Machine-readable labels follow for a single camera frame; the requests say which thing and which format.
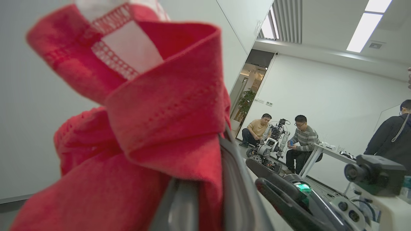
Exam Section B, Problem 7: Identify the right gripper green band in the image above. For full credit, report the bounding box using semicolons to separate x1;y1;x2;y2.
246;158;357;231

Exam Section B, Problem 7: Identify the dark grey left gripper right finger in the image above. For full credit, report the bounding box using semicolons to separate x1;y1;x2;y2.
219;127;275;231

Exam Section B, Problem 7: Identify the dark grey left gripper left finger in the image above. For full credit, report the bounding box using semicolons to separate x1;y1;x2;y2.
149;178;200;231

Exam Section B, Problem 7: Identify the red cloth garment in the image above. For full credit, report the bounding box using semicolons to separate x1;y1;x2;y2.
10;0;232;231

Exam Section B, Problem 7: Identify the grey tracked robot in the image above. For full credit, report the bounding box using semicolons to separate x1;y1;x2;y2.
246;118;291;174

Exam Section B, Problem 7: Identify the man in striped sweater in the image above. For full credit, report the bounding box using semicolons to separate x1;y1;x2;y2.
284;115;323;175

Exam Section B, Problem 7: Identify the man in beige sweater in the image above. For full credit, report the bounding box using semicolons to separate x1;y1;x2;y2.
239;113;273;148

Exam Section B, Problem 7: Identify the white table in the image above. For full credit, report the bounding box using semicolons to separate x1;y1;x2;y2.
299;142;357;180

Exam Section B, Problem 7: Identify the green potted plant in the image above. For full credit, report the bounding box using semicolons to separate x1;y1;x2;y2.
237;89;257;123

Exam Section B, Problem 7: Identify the person in black hoodie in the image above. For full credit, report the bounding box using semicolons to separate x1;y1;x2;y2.
363;99;411;175

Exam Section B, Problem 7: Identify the grey louvered window blind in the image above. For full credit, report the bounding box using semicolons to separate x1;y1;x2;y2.
256;0;303;44

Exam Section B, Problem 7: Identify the rectangular ceiling light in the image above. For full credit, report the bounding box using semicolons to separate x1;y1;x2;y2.
346;0;393;53

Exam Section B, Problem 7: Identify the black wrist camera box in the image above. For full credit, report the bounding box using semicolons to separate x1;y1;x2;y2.
344;154;407;197

